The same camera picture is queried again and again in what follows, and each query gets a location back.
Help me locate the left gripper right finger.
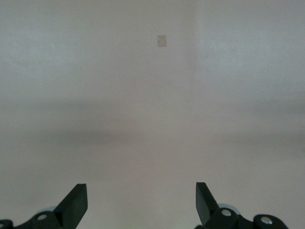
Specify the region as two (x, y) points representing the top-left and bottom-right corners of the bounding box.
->
(195, 182), (286, 229)

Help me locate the small square tape mark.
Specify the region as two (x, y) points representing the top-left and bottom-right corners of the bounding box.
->
(156, 34), (167, 48)

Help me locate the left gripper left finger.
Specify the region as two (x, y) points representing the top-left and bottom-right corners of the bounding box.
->
(0, 183), (88, 229)

